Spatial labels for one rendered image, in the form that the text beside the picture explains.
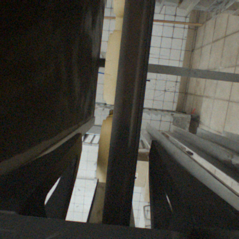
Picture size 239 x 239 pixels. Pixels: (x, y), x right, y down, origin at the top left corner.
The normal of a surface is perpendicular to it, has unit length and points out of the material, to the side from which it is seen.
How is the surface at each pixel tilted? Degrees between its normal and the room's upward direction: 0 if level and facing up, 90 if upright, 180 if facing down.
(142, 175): 93
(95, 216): 90
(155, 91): 90
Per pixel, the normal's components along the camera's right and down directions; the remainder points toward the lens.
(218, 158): -0.99, -0.11
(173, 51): 0.00, 0.17
